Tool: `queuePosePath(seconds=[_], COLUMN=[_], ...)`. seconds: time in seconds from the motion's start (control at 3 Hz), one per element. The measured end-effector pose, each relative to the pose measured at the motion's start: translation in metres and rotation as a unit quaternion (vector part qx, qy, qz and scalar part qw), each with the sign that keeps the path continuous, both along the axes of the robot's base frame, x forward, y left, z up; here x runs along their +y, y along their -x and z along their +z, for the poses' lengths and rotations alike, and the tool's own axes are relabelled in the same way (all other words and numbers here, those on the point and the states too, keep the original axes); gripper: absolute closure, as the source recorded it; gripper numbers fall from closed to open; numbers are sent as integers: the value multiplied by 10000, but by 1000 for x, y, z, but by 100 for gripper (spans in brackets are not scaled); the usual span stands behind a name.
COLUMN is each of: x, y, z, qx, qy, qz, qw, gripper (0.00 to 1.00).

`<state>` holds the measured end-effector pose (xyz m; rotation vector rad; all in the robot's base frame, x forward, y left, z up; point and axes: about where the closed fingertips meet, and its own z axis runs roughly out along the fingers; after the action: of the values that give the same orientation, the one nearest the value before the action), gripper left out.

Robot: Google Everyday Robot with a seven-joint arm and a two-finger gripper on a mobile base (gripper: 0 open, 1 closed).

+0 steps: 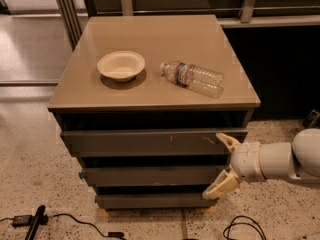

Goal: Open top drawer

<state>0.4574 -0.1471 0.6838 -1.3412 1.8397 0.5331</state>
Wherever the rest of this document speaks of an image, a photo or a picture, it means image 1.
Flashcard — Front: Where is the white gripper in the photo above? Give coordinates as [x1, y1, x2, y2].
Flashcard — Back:
[202, 133, 265, 200]

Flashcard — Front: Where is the grey top drawer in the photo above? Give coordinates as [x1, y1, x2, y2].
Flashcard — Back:
[61, 128, 248, 157]

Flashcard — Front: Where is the grey drawer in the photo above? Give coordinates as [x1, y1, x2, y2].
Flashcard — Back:
[61, 128, 248, 157]
[82, 165, 224, 187]
[95, 193, 216, 209]

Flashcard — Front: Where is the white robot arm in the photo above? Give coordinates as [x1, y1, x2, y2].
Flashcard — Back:
[202, 128, 320, 200]

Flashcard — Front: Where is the grey drawer cabinet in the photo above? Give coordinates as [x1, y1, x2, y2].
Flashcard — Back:
[48, 15, 260, 196]

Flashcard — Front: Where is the grey middle drawer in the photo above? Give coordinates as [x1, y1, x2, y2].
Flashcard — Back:
[82, 165, 224, 187]

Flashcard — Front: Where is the grey bottom drawer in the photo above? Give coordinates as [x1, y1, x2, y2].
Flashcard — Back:
[95, 193, 216, 209]

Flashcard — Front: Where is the wooden base board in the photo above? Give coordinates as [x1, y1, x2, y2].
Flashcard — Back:
[96, 206, 217, 218]

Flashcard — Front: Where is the clear plastic water bottle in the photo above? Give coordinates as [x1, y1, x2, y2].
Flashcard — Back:
[160, 61, 224, 99]

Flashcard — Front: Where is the metal shelf rack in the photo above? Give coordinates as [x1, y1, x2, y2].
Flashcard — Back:
[0, 0, 320, 87]

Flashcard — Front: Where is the beige paper bowl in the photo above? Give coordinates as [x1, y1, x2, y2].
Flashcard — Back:
[97, 51, 145, 82]

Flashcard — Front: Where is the black bar device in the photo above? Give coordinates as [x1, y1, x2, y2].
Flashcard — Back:
[24, 205, 48, 240]

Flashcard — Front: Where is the black power adapter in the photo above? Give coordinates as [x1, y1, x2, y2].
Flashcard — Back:
[12, 215, 32, 227]

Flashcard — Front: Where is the black coiled cable right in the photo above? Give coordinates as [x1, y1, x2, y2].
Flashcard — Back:
[222, 215, 268, 240]

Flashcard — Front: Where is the black floor cable left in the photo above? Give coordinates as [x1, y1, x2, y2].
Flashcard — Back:
[0, 212, 128, 240]

